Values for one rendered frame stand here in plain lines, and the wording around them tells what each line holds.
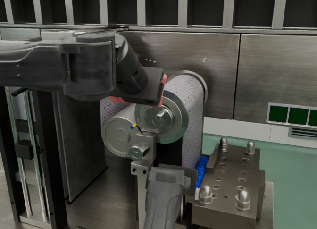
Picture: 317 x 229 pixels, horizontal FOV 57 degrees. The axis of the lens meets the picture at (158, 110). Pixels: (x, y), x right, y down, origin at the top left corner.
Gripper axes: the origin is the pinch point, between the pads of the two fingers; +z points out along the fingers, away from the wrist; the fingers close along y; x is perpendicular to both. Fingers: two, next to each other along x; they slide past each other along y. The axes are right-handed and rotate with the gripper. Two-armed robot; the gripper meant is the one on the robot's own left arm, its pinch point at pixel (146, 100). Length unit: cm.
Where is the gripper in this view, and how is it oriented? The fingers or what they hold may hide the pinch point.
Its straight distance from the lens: 61.8
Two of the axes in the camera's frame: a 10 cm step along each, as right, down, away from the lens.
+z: 2.5, 3.7, 8.9
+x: 2.2, -9.2, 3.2
